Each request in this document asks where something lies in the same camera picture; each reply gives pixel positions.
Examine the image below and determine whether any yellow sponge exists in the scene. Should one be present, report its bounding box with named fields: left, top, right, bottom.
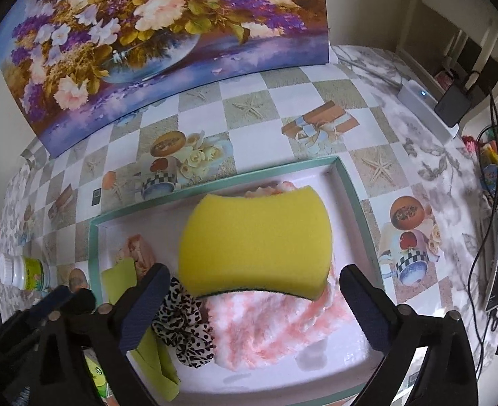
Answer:
left=178, top=185, right=334, bottom=302

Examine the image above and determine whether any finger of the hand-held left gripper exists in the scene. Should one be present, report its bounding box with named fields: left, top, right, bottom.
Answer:
left=31, top=285, right=73, bottom=320
left=63, top=290, right=98, bottom=336

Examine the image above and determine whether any teal rimmed white tray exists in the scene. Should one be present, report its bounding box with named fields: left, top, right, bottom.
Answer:
left=87, top=156, right=387, bottom=406

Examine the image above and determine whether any pile of colourful items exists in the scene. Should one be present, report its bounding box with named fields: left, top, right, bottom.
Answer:
left=462, top=125, right=498, bottom=199

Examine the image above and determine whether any white wooden chair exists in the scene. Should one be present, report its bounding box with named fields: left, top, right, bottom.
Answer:
left=395, top=0, right=498, bottom=106

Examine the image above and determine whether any lime green cloth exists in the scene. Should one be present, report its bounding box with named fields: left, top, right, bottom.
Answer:
left=101, top=258, right=182, bottom=402

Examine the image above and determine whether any pink white fluffy cloth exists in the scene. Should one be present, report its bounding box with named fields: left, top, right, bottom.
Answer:
left=202, top=180, right=355, bottom=370

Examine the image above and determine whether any leopard print scrunchie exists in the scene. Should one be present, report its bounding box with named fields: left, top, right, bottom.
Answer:
left=152, top=277, right=215, bottom=368

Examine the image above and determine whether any checked printed tablecloth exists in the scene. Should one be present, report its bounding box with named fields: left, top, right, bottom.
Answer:
left=0, top=44, right=498, bottom=406

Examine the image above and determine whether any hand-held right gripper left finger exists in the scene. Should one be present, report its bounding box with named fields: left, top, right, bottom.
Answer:
left=23, top=263, right=172, bottom=406

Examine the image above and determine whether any black cable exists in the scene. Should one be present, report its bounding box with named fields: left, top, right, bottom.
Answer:
left=469, top=72, right=498, bottom=343

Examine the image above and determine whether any flower painting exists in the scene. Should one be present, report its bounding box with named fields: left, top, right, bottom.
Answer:
left=0, top=0, right=332, bottom=158

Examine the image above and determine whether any white power strip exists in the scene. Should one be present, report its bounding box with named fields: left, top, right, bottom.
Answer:
left=397, top=84, right=461, bottom=140

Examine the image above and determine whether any peach fabric scrunchie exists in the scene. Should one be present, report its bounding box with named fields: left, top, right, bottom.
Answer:
left=114, top=233, right=157, bottom=280

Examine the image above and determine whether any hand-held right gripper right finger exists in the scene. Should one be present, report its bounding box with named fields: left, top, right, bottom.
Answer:
left=339, top=264, right=480, bottom=406

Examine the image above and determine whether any white plastic bottle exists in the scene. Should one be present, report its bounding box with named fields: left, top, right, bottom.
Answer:
left=0, top=255, right=57, bottom=292

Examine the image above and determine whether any black power adapter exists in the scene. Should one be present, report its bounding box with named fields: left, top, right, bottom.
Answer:
left=434, top=84, right=474, bottom=128

